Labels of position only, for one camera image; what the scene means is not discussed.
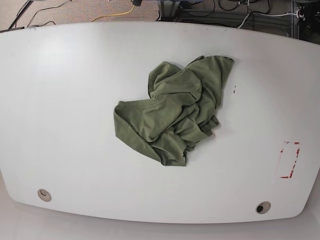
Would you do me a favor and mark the left table cable grommet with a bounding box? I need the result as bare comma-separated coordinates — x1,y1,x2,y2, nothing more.
37,189,52,202

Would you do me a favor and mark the yellow cable on floor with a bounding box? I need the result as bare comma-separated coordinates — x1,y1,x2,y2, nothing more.
91,3,137,23

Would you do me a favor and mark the red tape rectangle marking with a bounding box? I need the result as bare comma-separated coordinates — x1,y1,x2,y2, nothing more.
275,141,301,179

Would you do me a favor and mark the olive green t-shirt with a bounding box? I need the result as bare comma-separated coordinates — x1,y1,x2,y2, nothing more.
113,55,234,167

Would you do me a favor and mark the metal frame rack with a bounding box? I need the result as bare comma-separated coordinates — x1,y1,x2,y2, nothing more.
157,0,300,39

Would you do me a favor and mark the table cable grommet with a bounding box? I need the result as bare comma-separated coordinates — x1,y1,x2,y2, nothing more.
37,189,52,202
255,201,271,215

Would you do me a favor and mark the right table cable grommet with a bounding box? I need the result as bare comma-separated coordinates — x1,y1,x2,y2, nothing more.
255,201,271,215

